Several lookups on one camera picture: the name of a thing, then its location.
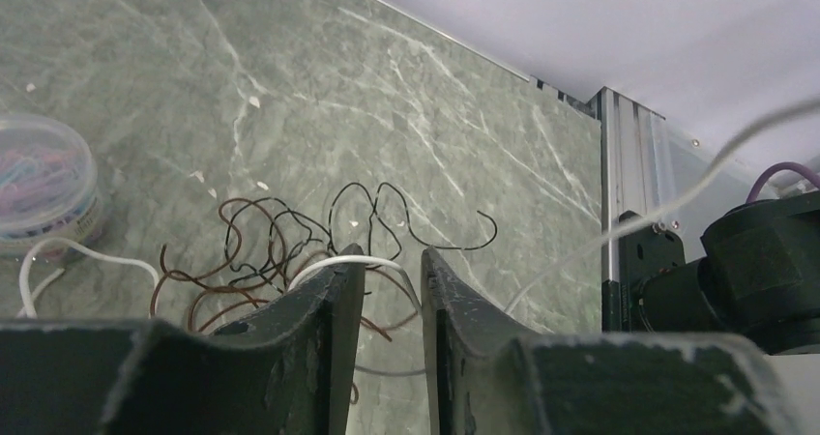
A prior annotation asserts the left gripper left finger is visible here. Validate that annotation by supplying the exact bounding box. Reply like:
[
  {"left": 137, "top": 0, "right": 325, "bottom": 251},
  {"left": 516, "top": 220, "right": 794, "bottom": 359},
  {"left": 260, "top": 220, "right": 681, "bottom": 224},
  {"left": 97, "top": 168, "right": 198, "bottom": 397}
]
[{"left": 1, "top": 264, "right": 365, "bottom": 434}]

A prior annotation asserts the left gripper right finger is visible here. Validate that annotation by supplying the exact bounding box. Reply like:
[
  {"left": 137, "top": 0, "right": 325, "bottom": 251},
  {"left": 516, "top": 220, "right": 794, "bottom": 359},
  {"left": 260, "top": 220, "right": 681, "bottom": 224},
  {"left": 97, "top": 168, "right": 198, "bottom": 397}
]
[{"left": 420, "top": 248, "right": 802, "bottom": 434}]

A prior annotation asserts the brown cable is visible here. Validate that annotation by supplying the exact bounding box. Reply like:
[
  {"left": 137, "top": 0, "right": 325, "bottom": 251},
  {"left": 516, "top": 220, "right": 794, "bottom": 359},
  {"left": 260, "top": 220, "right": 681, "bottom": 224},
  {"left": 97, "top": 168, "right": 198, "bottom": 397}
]
[{"left": 149, "top": 196, "right": 421, "bottom": 406}]

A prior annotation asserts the white cable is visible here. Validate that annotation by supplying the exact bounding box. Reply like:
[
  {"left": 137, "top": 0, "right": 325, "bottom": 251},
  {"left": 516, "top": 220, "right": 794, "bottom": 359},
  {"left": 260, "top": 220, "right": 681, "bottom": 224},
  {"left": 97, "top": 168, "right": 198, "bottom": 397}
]
[{"left": 15, "top": 96, "right": 820, "bottom": 379}]

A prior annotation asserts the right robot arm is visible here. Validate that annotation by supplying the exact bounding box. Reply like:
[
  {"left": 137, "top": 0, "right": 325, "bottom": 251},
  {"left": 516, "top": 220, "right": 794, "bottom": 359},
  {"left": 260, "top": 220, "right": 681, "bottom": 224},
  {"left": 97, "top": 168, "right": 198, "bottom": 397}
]
[{"left": 601, "top": 192, "right": 819, "bottom": 355}]

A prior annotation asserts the clear paperclip container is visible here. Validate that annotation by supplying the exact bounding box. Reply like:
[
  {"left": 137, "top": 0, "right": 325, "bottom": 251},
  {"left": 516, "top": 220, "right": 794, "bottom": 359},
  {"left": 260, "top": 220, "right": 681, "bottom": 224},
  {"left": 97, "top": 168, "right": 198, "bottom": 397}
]
[{"left": 1, "top": 114, "right": 109, "bottom": 258}]

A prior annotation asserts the black striped cable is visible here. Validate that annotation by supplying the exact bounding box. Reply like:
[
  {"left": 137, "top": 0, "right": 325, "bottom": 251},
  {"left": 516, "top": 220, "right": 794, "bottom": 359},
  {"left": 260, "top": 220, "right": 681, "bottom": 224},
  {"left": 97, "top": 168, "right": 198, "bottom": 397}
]
[{"left": 223, "top": 182, "right": 499, "bottom": 289}]

